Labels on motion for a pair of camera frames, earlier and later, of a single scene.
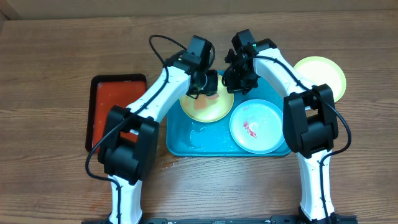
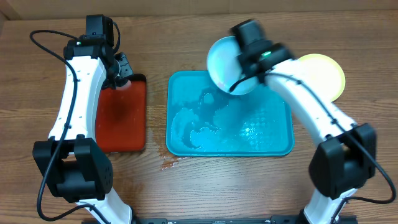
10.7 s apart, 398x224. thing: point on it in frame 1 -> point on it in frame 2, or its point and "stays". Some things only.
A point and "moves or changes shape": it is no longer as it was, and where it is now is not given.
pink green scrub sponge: (201, 102) -> (124, 87)
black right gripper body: (244, 81) -> (243, 63)
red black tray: (105, 91) stays
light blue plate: (256, 126) moves or changes shape
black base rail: (336, 219) stays
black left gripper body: (209, 83) -> (120, 73)
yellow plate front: (319, 70) stays
